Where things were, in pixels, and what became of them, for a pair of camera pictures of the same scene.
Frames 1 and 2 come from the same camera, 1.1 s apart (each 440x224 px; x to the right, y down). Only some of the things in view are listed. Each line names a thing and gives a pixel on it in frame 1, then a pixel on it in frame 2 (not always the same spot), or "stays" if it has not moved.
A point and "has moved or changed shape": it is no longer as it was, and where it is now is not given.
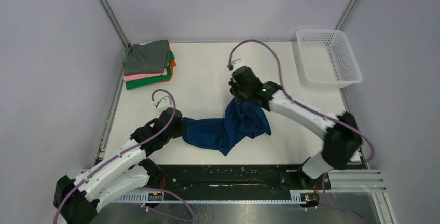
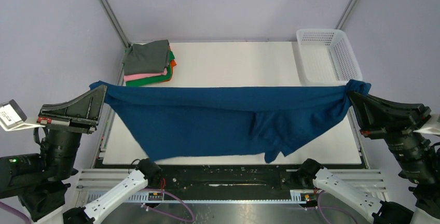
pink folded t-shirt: (128, 78) stays
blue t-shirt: (241, 121) has moved or changed shape
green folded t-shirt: (132, 84) stays
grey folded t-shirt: (151, 57) stays
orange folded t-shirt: (173, 64) stays
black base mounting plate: (194, 182) stays
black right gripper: (237, 98) -> (376, 116)
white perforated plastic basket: (327, 59) stays
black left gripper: (182, 130) -> (82, 112)
